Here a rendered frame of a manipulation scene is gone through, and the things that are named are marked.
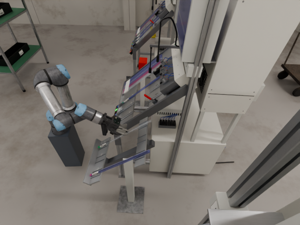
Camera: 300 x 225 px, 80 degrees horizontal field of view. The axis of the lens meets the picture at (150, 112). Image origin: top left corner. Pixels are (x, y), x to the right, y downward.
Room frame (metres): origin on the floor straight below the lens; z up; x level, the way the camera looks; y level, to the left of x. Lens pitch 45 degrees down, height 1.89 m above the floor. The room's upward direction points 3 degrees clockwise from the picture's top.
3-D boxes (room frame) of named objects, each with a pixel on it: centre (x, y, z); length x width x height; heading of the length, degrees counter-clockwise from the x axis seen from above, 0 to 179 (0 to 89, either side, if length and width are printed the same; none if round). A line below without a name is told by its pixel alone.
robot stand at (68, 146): (1.04, 0.83, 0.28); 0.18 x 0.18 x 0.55; 6
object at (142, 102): (1.99, 0.12, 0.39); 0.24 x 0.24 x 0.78; 0
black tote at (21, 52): (2.62, 2.23, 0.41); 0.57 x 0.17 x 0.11; 0
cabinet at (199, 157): (1.27, -0.35, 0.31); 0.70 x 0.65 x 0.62; 0
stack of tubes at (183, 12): (1.21, -0.23, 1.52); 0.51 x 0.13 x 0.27; 0
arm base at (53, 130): (1.04, 0.83, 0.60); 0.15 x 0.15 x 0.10
